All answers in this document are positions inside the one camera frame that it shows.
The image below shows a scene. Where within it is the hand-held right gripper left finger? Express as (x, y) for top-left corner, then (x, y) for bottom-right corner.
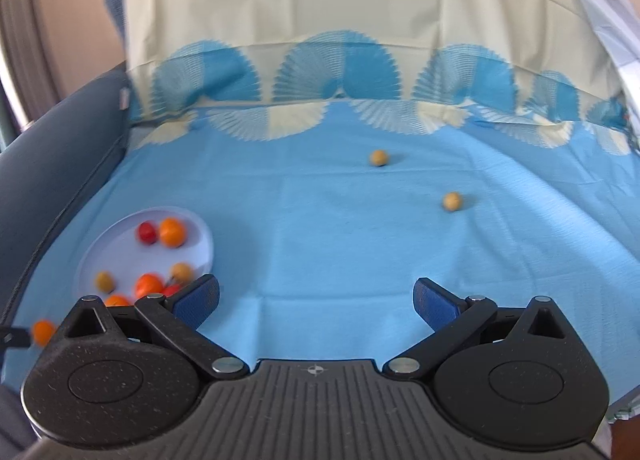
(55, 274), (249, 382)

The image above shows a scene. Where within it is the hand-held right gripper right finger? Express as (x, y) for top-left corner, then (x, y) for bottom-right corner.
(381, 277), (577, 382)

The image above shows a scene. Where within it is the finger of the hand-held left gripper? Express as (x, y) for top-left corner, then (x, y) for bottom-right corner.
(0, 324), (32, 347)

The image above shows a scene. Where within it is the small orange kumquat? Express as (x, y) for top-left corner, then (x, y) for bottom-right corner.
(31, 320), (57, 345)

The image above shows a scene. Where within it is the large orange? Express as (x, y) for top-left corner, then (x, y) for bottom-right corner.
(135, 273), (165, 297)

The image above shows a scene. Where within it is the small orange tomato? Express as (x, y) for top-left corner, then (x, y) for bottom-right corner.
(158, 218), (188, 248)

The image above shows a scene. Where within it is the pale blue round plate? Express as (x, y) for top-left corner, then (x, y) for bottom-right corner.
(74, 206), (215, 312)

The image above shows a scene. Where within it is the blue fan-print bed sheet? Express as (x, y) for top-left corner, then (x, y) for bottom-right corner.
(0, 0), (640, 411)

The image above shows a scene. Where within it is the grey curtain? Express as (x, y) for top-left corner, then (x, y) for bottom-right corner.
(0, 0), (63, 136)

